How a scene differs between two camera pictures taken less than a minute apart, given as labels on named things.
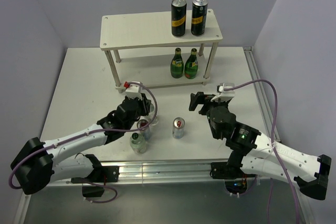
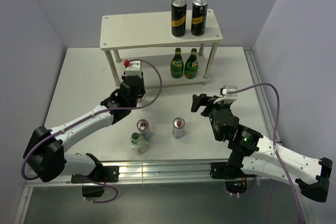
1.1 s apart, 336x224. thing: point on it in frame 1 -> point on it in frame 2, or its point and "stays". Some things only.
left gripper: x=145 y=104 -> x=142 y=90
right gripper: x=199 y=98 stays
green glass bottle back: x=191 y=65 stays
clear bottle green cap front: x=138 y=144 stays
